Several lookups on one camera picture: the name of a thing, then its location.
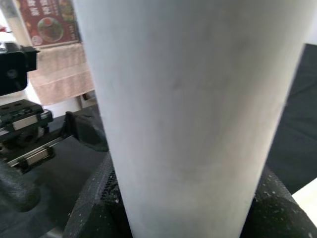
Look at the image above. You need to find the white plastic table leg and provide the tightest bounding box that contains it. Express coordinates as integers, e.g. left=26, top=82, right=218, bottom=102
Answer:
left=73, top=0, right=314, bottom=238

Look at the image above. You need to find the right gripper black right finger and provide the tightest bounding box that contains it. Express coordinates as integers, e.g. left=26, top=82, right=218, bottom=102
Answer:
left=239, top=165, right=317, bottom=238

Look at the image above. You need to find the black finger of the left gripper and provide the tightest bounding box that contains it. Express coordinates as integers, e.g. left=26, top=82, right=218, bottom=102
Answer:
left=63, top=111, right=109, bottom=152
left=0, top=158, right=42, bottom=213

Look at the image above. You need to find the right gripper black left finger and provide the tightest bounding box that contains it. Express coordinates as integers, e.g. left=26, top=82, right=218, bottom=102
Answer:
left=64, top=152, right=132, bottom=238

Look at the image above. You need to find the red printed box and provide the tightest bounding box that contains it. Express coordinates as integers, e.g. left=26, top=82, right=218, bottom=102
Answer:
left=16, top=0, right=82, bottom=48

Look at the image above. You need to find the beige cloth covered table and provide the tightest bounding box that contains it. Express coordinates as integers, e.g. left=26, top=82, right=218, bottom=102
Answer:
left=27, top=43, right=96, bottom=106

